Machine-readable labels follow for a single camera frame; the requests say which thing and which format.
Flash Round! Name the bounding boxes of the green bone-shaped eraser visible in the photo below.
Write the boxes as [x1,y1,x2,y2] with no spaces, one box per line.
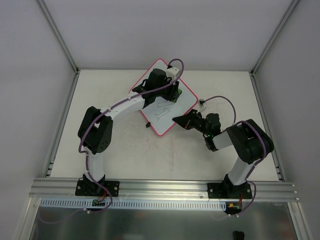
[172,88,182,103]

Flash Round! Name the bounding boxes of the pink framed whiteboard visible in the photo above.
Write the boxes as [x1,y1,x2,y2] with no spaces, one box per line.
[129,58,199,137]

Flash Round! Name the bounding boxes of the white slotted cable duct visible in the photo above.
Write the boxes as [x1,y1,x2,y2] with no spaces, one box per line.
[39,198,227,212]

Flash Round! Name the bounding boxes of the right aluminium frame post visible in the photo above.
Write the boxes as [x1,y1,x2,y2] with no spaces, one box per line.
[250,0,300,76]

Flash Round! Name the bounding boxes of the aluminium frame post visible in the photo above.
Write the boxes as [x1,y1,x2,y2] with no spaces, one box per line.
[250,0,300,76]
[35,0,79,74]

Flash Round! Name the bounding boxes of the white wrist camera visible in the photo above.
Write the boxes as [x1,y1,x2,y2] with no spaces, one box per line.
[197,98,207,113]
[166,66,180,80]

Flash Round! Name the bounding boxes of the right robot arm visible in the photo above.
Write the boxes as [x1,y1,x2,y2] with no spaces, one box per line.
[172,109,274,200]

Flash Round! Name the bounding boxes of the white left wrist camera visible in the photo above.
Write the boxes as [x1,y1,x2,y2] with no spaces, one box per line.
[166,66,180,80]

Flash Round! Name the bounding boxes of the black object at bottom edge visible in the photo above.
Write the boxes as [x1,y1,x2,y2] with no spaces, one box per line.
[233,231,245,240]

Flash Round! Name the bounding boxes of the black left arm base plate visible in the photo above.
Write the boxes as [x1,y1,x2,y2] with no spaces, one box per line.
[75,179,120,197]

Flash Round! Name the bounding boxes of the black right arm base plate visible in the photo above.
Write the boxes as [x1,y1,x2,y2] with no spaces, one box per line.
[207,182,253,200]

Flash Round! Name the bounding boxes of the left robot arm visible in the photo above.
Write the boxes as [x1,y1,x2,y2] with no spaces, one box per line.
[75,65,183,197]

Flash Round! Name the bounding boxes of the left aluminium frame post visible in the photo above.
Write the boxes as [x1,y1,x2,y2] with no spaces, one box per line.
[35,0,79,74]

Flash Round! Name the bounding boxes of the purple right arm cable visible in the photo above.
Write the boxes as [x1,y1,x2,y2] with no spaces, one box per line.
[202,94,267,217]

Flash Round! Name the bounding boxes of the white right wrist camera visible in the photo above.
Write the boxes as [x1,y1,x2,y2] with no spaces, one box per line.
[197,98,207,113]

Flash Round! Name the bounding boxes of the aluminium mounting rail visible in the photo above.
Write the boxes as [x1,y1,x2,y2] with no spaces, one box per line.
[29,177,300,202]

